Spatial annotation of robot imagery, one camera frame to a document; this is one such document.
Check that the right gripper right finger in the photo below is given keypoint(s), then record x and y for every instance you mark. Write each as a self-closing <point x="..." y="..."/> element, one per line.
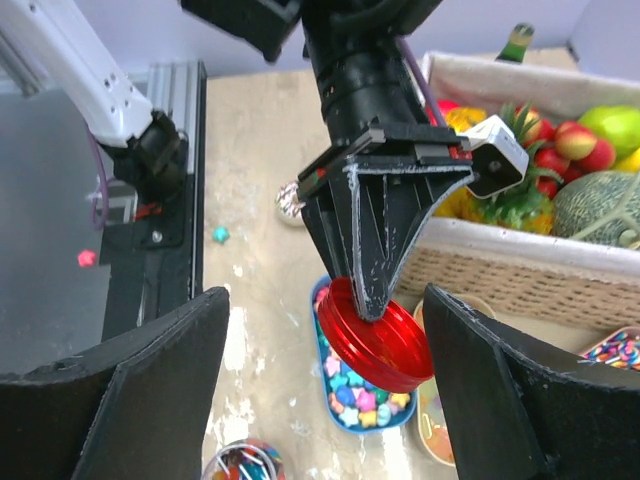
<point x="517" y="407"/>

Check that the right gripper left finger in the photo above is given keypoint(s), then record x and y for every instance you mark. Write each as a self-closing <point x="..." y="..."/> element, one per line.
<point x="133" y="407"/>

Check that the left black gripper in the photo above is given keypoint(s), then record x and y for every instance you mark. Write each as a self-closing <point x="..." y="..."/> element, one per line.
<point x="399" y="166"/>

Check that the clear glass jar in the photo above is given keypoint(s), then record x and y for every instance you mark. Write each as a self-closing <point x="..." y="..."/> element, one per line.
<point x="248" y="459"/>

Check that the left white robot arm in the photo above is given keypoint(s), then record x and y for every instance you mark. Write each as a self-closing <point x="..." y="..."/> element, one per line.
<point x="60" y="35"/>

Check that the yellow tray gummy candies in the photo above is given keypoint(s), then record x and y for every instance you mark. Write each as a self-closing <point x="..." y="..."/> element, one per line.
<point x="431" y="424"/>

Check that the blue tray star candies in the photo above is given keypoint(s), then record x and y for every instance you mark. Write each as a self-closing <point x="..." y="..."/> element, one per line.
<point x="354" y="404"/>

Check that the sprinkled donut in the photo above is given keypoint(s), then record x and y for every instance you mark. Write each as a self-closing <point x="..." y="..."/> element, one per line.
<point x="288" y="206"/>

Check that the pink tray swirl lollipops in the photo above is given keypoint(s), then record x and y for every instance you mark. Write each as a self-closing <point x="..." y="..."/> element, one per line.
<point x="619" y="350"/>

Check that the red apple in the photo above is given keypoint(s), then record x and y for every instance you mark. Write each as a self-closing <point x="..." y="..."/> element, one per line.
<point x="445" y="108"/>

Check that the wicker basket with liner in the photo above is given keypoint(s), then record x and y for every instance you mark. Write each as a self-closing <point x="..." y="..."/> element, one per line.
<point x="570" y="257"/>

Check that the teal star candy on table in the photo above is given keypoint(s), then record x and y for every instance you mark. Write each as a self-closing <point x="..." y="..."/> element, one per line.
<point x="220" y="235"/>

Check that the red star candy on floor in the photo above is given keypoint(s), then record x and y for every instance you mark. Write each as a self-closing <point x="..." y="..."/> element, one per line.
<point x="87" y="258"/>

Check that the toy pineapple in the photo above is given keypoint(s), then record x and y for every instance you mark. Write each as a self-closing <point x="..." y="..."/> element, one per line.
<point x="523" y="207"/>

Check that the green cantaloupe melon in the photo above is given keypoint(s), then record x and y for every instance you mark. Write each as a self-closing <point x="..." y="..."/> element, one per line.
<point x="600" y="208"/>

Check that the green glass bottle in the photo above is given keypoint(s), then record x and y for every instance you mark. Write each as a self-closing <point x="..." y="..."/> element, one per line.
<point x="517" y="44"/>

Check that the green lime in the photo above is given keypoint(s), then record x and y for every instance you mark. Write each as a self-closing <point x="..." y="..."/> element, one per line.
<point x="619" y="124"/>

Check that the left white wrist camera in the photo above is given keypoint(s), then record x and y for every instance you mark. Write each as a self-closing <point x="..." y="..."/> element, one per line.
<point x="499" y="162"/>

